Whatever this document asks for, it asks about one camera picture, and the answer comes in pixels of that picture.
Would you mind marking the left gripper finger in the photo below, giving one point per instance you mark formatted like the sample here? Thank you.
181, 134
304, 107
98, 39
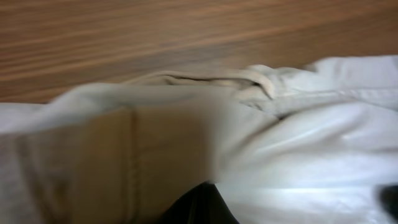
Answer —
201, 205

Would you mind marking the beige khaki shorts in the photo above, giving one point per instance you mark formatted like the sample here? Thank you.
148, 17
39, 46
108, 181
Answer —
282, 145

